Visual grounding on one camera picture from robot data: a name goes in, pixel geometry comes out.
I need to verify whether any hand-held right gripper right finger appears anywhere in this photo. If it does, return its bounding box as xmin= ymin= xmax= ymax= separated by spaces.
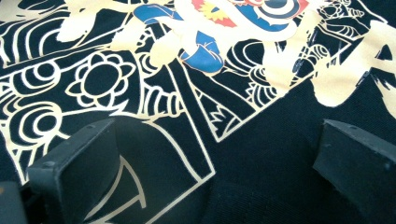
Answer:
xmin=312 ymin=119 xmax=396 ymax=224

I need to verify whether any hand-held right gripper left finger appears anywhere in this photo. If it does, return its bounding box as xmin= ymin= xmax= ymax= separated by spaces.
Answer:
xmin=27 ymin=118 xmax=121 ymax=224

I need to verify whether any black printed T-shirt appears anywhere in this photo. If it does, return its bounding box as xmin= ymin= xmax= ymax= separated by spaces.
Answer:
xmin=0 ymin=0 xmax=396 ymax=224

